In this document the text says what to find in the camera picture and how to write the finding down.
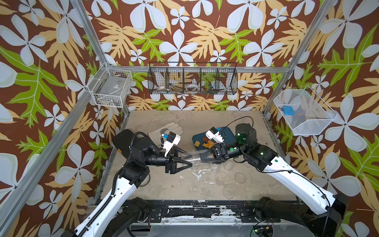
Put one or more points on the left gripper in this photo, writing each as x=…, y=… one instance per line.
x=170, y=163

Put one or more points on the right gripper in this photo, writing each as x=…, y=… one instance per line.
x=222, y=154

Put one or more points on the clear cookie jar back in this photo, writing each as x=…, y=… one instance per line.
x=193, y=156

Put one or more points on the clear cookie jar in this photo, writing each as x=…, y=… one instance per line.
x=229, y=166
x=193, y=156

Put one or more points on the clear jar lid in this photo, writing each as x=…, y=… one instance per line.
x=240, y=178
x=228, y=193

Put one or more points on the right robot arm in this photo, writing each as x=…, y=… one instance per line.
x=321, y=211

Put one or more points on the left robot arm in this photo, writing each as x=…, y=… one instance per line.
x=140, y=153

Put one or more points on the orange cookies on tray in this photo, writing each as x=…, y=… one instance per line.
x=204, y=144

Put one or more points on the white work glove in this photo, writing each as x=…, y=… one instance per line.
x=171, y=127

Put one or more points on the black hard case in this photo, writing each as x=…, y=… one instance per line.
x=122, y=142

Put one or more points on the blue object in basket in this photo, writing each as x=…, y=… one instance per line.
x=288, y=110

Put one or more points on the white mesh basket right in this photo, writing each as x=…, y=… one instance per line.
x=312, y=114

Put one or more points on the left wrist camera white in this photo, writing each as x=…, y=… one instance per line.
x=168, y=141

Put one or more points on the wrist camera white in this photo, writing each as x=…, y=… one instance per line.
x=168, y=141
x=215, y=135

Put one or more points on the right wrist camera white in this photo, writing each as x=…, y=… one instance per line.
x=215, y=135

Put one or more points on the black wire basket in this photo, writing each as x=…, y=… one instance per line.
x=212, y=78

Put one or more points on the white wire basket left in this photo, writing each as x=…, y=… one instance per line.
x=109, y=87

